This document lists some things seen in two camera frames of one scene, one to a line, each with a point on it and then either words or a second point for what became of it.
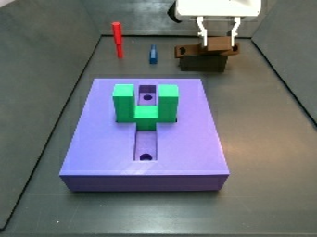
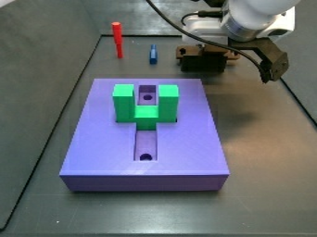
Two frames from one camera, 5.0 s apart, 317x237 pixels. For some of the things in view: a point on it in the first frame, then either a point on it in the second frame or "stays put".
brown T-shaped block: [218, 46] stays put
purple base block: [113, 157] stays put
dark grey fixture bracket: [204, 63] stays put
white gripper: [218, 7] -> [209, 27]
